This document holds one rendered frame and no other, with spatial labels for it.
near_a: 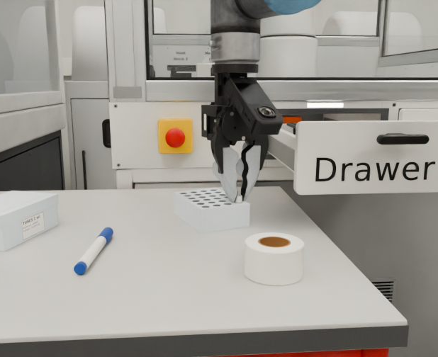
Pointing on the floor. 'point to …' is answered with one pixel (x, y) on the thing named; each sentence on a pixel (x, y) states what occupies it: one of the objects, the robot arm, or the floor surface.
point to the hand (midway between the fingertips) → (240, 194)
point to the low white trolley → (177, 287)
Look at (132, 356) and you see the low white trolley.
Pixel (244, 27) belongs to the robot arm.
